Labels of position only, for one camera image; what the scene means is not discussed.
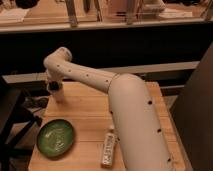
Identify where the white squeeze tube bottle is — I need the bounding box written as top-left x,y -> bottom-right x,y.
101,125 -> 116,168

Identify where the black chair left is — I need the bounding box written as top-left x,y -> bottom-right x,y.
0,76 -> 42,171

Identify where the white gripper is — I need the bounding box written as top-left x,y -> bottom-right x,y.
46,70 -> 63,91

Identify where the green ceramic plate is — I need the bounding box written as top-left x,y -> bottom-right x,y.
36,119 -> 75,158

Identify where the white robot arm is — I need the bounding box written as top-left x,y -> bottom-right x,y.
44,47 -> 174,171

